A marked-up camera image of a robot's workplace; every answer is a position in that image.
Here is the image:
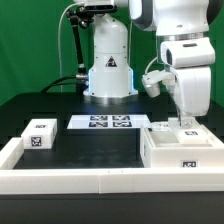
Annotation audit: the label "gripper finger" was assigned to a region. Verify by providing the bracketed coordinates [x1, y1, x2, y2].
[180, 115, 193, 129]

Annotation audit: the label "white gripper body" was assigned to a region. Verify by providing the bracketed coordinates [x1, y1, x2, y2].
[169, 66, 211, 117]

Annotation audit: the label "white cabinet body box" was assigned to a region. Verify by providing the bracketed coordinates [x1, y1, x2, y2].
[140, 128, 224, 168]

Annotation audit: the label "small white cabinet top block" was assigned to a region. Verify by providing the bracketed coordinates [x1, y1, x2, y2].
[21, 119, 57, 149]

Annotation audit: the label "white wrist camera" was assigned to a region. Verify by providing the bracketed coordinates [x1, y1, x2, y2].
[142, 70, 174, 98]

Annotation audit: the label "flat white tagged base plate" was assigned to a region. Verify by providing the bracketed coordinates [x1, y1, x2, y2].
[67, 114, 151, 129]

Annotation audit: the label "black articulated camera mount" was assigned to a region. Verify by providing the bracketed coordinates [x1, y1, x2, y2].
[65, 4, 118, 82]

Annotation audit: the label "black floor cables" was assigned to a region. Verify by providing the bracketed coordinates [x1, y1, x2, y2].
[40, 75, 89, 94]

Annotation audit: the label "white hanging cable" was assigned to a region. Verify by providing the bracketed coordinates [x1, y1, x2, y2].
[57, 2, 86, 94]

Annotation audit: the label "white U-shaped fence frame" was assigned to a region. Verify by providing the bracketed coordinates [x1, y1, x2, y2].
[0, 137, 224, 195]

